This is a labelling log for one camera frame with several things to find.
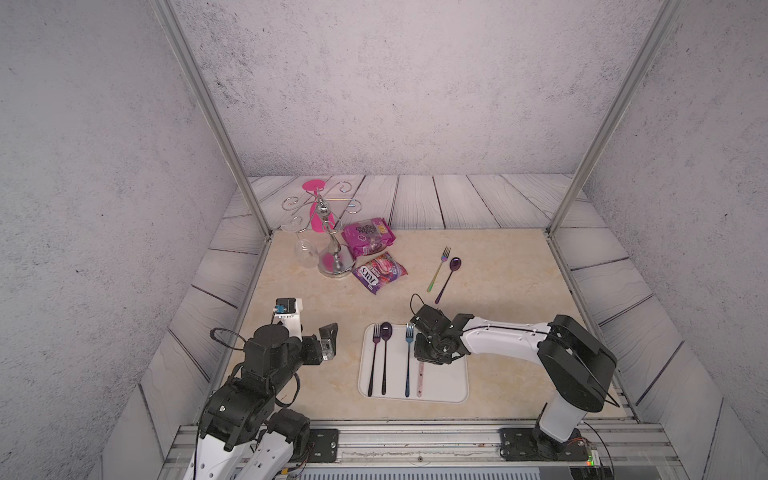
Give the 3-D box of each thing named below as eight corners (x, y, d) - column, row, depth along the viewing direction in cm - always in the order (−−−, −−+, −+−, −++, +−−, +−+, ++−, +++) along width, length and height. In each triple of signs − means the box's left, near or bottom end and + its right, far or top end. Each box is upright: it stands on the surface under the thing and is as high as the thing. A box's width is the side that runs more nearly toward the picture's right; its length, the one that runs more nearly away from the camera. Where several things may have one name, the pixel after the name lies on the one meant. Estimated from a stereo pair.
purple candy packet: (372, 296, 103) (372, 291, 101) (355, 275, 109) (354, 269, 107) (406, 275, 109) (406, 269, 107) (388, 256, 115) (387, 250, 113)
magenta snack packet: (357, 262, 113) (355, 249, 107) (344, 239, 121) (341, 226, 115) (395, 248, 117) (395, 234, 112) (380, 226, 125) (380, 213, 120)
